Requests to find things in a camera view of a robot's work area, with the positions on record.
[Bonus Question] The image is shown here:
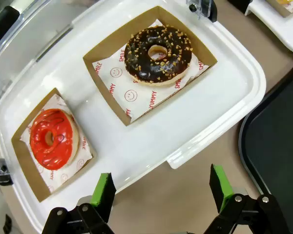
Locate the black plastic serving tray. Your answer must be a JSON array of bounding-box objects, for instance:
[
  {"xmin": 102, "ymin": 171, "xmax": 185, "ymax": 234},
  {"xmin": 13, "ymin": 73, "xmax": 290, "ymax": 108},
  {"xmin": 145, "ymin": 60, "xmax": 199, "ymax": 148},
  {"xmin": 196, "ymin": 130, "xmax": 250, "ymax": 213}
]
[{"xmin": 238, "ymin": 70, "xmax": 293, "ymax": 234}]

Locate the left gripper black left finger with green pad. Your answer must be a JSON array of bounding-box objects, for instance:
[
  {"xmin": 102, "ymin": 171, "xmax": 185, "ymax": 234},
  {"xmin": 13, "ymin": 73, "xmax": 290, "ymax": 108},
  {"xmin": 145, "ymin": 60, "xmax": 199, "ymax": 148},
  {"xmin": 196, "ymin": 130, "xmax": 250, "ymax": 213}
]
[{"xmin": 41, "ymin": 172, "xmax": 117, "ymax": 234}]

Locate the white display case base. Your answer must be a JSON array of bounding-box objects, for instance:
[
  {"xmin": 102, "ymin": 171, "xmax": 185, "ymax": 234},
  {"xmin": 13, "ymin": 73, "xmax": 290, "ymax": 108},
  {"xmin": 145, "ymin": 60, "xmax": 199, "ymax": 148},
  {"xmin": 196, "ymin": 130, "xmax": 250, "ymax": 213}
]
[
  {"xmin": 0, "ymin": 0, "xmax": 267, "ymax": 232},
  {"xmin": 244, "ymin": 0, "xmax": 293, "ymax": 56}
]

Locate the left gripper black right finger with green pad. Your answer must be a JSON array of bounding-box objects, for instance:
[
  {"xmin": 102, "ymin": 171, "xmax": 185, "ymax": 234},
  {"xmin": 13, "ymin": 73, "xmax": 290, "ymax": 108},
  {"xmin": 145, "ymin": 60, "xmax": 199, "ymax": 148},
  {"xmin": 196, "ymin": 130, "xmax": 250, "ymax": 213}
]
[{"xmin": 205, "ymin": 163, "xmax": 290, "ymax": 234}]

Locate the red glazed donut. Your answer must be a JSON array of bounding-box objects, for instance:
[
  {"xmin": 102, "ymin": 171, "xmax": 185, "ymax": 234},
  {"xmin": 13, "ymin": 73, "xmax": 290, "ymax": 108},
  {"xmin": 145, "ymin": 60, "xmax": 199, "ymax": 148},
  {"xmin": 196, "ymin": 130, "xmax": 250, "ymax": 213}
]
[{"xmin": 29, "ymin": 108, "xmax": 79, "ymax": 171}]

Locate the brown cardboard donut tray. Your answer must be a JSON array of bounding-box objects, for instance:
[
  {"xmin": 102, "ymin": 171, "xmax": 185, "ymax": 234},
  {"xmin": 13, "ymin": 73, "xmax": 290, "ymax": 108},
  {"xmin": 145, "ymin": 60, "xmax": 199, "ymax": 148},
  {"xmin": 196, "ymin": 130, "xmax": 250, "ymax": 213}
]
[
  {"xmin": 11, "ymin": 87, "xmax": 98, "ymax": 203},
  {"xmin": 266, "ymin": 0, "xmax": 293, "ymax": 18},
  {"xmin": 83, "ymin": 6, "xmax": 218, "ymax": 127}
]

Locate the chocolate donut with nut crumbs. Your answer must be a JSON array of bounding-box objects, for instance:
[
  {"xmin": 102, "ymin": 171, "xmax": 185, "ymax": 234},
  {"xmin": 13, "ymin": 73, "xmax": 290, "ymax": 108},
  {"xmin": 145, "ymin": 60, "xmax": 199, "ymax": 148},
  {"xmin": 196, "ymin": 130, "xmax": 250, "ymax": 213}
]
[{"xmin": 124, "ymin": 24, "xmax": 193, "ymax": 86}]

